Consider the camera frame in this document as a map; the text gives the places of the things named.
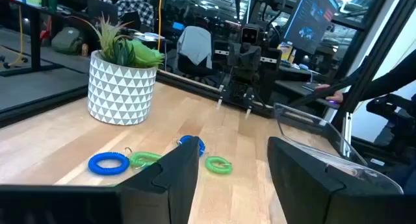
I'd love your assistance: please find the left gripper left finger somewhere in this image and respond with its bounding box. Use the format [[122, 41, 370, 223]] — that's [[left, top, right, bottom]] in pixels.
[[115, 136, 201, 224]]

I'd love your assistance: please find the computer monitor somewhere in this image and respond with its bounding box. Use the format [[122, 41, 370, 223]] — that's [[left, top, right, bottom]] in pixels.
[[282, 0, 341, 55]]

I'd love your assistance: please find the black office chair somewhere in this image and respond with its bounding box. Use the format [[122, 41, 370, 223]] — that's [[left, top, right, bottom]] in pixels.
[[175, 51, 215, 79], [366, 93, 416, 147]]

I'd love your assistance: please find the black desk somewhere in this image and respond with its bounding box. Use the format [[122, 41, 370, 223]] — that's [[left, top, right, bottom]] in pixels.
[[0, 0, 66, 77], [274, 79, 341, 110]]

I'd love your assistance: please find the green backpack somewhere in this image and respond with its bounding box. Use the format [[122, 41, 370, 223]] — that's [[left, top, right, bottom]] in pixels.
[[51, 26, 85, 55]]

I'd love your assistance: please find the grey jacket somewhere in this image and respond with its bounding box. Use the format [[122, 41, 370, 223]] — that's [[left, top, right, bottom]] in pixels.
[[176, 25, 214, 69]]

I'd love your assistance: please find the blue spring keychain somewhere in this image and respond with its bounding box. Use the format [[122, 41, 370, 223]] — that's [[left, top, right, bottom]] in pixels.
[[177, 134, 206, 157], [88, 151, 131, 176]]

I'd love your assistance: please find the person's hand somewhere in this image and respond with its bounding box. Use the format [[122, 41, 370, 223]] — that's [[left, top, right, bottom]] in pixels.
[[315, 83, 345, 103]]

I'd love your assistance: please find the succulent in triangle-patterned pot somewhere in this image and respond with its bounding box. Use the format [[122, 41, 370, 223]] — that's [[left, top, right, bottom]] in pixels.
[[68, 14, 165, 126]]

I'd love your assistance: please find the yellow cable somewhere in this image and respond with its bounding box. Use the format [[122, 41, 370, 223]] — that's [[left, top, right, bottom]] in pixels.
[[6, 5, 29, 68], [157, 0, 164, 51]]

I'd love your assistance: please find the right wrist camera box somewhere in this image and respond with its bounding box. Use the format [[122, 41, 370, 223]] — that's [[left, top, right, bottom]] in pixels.
[[240, 24, 260, 46]]

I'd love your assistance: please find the green spring keychain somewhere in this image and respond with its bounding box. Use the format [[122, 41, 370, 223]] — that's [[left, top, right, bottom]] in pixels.
[[204, 155, 233, 175], [125, 147, 163, 170]]

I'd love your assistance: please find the clear plastic bin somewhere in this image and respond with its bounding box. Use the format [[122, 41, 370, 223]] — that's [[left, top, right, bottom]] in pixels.
[[273, 102, 369, 168], [291, 141, 404, 195]]

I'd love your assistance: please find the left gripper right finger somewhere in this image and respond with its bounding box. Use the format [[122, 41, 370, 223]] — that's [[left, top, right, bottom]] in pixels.
[[266, 136, 346, 224]]

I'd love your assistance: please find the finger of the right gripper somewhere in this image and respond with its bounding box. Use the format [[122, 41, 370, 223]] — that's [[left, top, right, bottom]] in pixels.
[[244, 87, 256, 120], [216, 66, 235, 110]]

